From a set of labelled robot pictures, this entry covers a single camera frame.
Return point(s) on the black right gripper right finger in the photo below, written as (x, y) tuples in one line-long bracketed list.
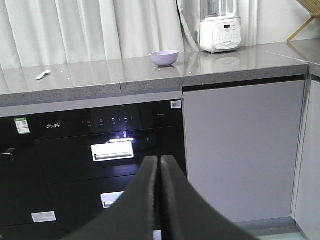
[(185, 215)]

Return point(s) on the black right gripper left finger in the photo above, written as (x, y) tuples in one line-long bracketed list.
[(131, 217)]

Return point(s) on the pale green plastic spoon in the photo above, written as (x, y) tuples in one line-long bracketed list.
[(42, 75)]

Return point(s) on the purple plastic bowl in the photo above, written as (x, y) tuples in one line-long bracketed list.
[(164, 58)]

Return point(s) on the black disinfection cabinet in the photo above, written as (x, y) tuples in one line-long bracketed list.
[(75, 181)]

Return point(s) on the white info sticker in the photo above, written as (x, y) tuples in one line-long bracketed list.
[(42, 217)]

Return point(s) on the grey cabinet door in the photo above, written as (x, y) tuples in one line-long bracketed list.
[(241, 147)]

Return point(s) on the white QR sticker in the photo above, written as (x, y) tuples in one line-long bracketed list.
[(176, 104)]

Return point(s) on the grey side cabinet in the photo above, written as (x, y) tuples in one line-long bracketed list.
[(306, 198)]

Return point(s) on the green energy label sticker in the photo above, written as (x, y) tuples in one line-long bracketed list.
[(22, 126)]

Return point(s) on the white blender appliance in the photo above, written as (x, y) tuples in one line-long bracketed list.
[(220, 27)]

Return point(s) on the white curtain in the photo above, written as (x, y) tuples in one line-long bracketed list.
[(49, 32)]

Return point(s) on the lower silver drawer handle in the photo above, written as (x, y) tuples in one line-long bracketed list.
[(108, 199)]

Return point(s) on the silver drawer handle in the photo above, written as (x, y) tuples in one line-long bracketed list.
[(108, 199), (112, 151)]

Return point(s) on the upper silver drawer handle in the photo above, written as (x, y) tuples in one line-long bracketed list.
[(112, 151)]

